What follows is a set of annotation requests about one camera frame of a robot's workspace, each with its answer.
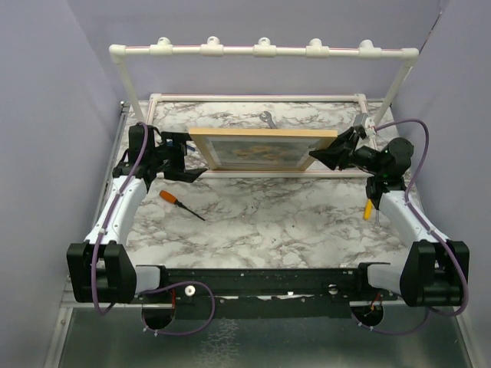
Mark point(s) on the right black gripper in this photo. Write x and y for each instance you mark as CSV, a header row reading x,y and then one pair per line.
x,y
329,156

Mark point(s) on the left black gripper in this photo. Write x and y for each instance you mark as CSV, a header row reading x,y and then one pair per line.
x,y
179,147

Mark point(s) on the wooden picture frame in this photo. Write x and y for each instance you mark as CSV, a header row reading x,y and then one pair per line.
x,y
319,139

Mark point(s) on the small yellow screwdriver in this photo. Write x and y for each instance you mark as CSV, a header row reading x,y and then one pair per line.
x,y
368,210

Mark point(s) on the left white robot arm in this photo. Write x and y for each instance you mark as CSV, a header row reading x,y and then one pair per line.
x,y
99,267

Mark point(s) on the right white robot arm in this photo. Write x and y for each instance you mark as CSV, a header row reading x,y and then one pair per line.
x,y
435,271

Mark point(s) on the sunflower photo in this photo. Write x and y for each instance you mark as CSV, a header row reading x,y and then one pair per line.
x,y
259,153

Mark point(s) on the large grey wrench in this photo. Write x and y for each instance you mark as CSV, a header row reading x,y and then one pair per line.
x,y
266,117

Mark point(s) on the small silver wrench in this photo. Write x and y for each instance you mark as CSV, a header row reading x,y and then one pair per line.
x,y
377,218

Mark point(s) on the white PVC pipe rack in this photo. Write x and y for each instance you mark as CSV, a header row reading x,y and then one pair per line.
x,y
262,49

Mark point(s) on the orange handled screwdriver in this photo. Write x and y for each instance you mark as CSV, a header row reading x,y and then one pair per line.
x,y
168,197

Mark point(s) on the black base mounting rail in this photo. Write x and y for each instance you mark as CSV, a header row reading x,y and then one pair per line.
x,y
234,293

